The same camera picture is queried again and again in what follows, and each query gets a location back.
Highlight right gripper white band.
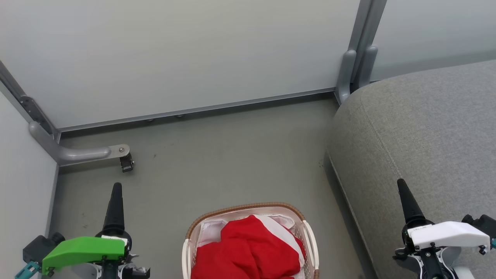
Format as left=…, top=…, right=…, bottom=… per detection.
left=393, top=178, right=491, bottom=279

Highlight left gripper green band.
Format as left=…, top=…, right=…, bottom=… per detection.
left=42, top=182, right=151, bottom=279

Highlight red garment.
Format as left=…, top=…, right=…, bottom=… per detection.
left=191, top=215, right=307, bottom=279

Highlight grey fabric sofa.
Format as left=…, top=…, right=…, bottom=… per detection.
left=327, top=59, right=496, bottom=279

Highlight black caster wheel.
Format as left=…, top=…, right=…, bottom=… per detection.
left=120, top=153, right=135, bottom=173

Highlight grey metal partition foot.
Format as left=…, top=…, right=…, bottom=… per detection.
left=29, top=121, right=131, bottom=167

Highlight white fabric basket liner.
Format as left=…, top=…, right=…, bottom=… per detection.
left=196, top=212, right=298, bottom=249

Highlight white laundry basket brown rim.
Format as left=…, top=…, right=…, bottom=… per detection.
left=182, top=202, right=320, bottom=279

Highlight black cable with teal plug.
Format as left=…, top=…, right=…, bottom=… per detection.
left=15, top=261, right=41, bottom=279

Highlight grey partition bottom rail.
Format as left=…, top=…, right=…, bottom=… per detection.
left=57, top=88, right=336, bottom=133

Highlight grey partition corner post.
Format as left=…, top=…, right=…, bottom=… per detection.
left=0, top=60, right=59, bottom=137

